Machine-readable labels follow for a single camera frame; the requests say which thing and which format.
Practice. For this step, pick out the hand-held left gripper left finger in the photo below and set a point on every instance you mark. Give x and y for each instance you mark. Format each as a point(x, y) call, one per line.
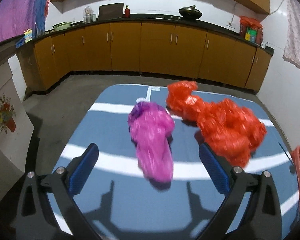
point(83, 170)

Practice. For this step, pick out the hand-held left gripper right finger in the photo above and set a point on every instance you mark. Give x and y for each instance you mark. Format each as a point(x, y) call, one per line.
point(212, 167)

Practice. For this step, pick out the large orange plastic bag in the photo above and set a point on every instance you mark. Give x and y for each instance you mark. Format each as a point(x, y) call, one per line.
point(230, 130)

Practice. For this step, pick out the purple plastic bag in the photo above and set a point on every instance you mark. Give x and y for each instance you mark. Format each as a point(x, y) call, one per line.
point(152, 140)

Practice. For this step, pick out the small orange plastic bag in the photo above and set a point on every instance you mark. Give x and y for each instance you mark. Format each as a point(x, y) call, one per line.
point(182, 100)

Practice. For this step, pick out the blue striped tablecloth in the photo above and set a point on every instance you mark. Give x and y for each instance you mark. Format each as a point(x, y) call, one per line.
point(130, 202)

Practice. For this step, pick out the white panel with flower print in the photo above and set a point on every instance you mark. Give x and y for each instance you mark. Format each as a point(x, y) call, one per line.
point(5, 140)

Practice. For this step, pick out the wooden lower cabinets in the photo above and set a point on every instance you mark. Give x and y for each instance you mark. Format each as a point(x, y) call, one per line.
point(155, 50)

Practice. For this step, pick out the white mug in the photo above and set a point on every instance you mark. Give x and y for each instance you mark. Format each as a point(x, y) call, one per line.
point(264, 45)

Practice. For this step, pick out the red bag of groceries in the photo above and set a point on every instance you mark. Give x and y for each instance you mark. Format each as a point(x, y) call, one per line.
point(251, 30)

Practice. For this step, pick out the yellow jug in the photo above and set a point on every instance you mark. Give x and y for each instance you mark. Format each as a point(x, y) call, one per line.
point(28, 36)

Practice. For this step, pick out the green basin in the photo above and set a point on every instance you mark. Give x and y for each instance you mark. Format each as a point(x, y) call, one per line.
point(61, 26)

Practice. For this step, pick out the floral hanging sheet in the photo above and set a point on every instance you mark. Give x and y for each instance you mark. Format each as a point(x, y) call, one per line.
point(298, 42)

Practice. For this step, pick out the jar wrapped in plastic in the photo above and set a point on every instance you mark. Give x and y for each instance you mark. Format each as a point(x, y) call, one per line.
point(89, 15)

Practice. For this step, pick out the gas stove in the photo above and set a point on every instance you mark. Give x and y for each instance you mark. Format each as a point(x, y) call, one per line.
point(168, 17)

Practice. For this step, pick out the black wok with lid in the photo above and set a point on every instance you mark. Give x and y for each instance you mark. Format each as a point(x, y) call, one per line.
point(190, 12)

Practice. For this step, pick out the dark cutting board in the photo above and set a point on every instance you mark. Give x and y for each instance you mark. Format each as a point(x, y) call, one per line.
point(110, 11)

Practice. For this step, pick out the black kitchen countertop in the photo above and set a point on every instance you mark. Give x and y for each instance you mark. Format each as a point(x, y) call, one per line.
point(145, 18)

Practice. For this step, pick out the red bottle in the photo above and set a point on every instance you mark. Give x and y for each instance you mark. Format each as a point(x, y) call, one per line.
point(127, 12)

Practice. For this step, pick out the red hanging cloth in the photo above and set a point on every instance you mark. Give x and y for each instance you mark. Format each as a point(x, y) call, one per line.
point(47, 10)

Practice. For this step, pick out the purple hanging cloth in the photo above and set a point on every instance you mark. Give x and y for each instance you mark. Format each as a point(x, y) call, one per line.
point(12, 12)

